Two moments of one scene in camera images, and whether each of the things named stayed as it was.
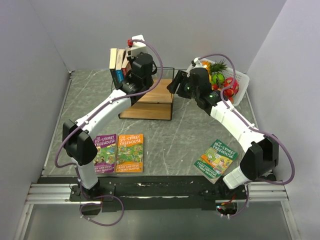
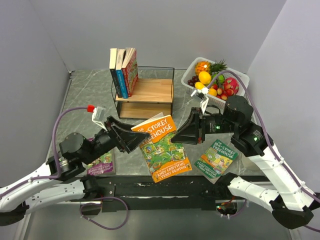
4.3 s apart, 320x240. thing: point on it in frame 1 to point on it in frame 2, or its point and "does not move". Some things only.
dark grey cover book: (113, 65) does not move
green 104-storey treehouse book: (213, 163) does not move
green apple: (217, 78) does not move
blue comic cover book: (120, 53) does not move
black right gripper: (181, 78) to (193, 131)
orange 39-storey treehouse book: (129, 157) to (165, 159)
